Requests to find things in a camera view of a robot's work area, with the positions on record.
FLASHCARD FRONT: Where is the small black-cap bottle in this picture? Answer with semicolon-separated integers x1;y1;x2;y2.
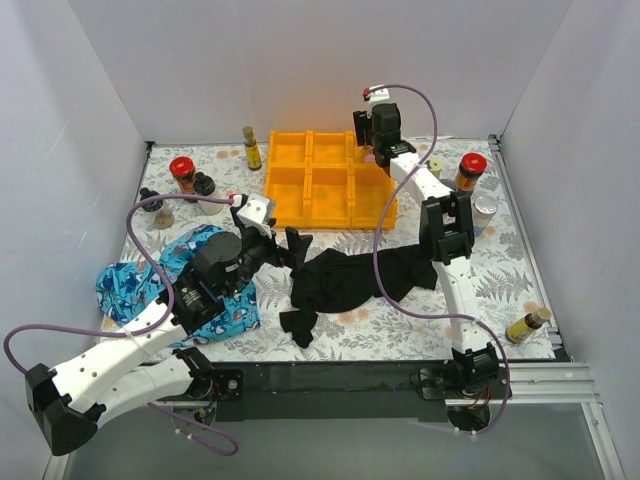
139;187;175;230

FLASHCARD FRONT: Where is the small yellow-label sauce bottle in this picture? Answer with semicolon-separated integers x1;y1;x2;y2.
242;126;262;171

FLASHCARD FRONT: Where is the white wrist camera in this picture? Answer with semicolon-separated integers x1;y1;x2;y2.
230;193;276;237
362;85;390;107

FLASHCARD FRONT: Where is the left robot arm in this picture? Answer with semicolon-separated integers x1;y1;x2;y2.
25;227;312;456

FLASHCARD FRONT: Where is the orange six-compartment bin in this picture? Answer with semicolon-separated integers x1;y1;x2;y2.
264;131;398;230

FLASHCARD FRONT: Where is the yellow-lid spice shaker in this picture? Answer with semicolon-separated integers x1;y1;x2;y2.
426;158;443;179

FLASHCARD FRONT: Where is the blue shark-print cloth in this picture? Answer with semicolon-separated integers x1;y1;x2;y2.
96;225;261;347

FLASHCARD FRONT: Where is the black cloth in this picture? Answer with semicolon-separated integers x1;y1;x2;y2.
279;245;437;349

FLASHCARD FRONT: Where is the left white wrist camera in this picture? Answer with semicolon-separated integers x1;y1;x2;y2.
230;193;276;237

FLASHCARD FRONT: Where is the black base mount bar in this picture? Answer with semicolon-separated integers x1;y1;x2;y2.
154;362;506;424

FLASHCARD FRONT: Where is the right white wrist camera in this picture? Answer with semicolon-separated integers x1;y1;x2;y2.
362;85;390;107

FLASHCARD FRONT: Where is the right red-lid sauce jar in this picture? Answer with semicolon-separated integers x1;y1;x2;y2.
455;152;488;194

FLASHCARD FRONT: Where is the left red-lid sauce jar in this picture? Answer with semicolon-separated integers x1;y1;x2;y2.
169;156;196;194

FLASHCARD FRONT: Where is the blue-label spice jar right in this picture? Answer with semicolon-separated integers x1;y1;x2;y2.
472;195;498;238

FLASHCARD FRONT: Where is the red-lid sauce jar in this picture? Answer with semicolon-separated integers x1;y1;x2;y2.
169;156;196;194
455;152;488;194

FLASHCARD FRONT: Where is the lying yellow-label bottle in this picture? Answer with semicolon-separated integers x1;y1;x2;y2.
505;307;552;344

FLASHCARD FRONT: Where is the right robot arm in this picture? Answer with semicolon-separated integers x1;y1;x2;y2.
353;98;499;398

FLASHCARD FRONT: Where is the black-cap white bottle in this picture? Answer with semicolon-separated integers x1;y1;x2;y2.
194;172;223;216

